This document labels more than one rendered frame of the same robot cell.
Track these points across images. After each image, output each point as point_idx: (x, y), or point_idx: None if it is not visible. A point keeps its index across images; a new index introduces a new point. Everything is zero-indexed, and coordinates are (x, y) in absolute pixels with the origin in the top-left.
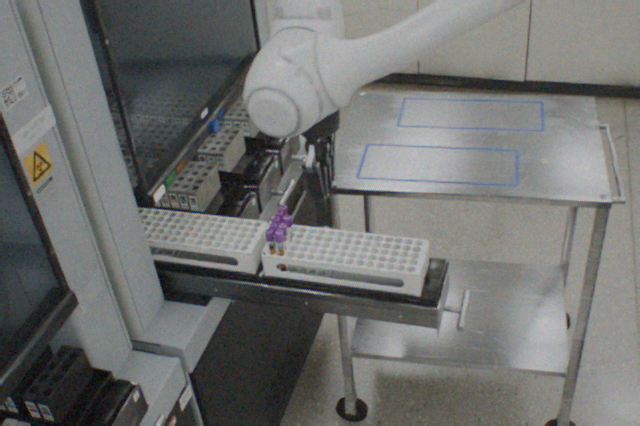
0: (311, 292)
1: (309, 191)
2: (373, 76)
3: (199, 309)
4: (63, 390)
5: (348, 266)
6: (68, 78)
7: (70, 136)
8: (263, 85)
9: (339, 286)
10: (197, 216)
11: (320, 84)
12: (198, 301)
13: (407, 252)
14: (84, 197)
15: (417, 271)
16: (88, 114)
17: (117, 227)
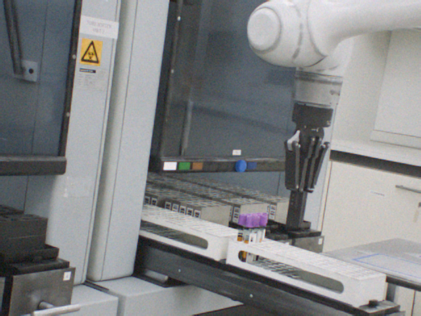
0: (258, 282)
1: (285, 174)
2: (348, 26)
3: (158, 287)
4: (14, 230)
5: (298, 261)
6: (140, 20)
7: (122, 62)
8: (263, 5)
9: (285, 283)
10: (193, 218)
11: (305, 20)
12: (160, 284)
13: (359, 272)
14: (111, 118)
15: (359, 278)
16: (143, 58)
17: (124, 162)
